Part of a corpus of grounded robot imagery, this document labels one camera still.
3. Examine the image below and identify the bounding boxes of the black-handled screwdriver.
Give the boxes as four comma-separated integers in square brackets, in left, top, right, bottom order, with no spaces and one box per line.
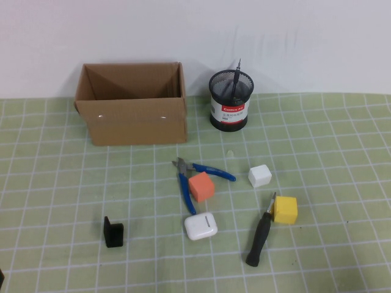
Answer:
[246,191,277,268]

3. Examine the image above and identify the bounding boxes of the white foam block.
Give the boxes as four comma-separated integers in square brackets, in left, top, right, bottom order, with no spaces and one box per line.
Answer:
[248,164,272,189]

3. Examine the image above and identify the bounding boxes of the orange foam block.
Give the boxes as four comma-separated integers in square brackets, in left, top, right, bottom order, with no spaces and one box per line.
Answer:
[188,171,216,204]

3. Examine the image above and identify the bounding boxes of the brown cardboard box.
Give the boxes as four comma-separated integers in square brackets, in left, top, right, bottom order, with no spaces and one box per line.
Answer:
[73,62,189,148]

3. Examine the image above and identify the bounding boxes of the blue-handled cutting pliers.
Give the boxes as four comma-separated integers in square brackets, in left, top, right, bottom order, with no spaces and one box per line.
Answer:
[171,157,237,215]

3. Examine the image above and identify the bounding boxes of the green checked tablecloth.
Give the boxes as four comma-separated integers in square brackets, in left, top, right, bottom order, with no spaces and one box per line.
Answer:
[0,93,391,293]

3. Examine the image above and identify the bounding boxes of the white earbuds case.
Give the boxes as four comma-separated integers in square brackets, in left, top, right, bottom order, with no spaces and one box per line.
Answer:
[183,212,218,242]

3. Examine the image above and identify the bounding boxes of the black L-shaped bracket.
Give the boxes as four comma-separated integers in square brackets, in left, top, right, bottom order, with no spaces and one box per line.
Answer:
[103,215,125,249]

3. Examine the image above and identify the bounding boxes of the black mesh pen holder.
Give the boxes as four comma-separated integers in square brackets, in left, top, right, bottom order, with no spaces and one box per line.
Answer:
[209,69,256,133]

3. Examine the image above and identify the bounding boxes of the yellow foam block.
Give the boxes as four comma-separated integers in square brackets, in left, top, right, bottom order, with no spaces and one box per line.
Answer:
[271,196,299,226]

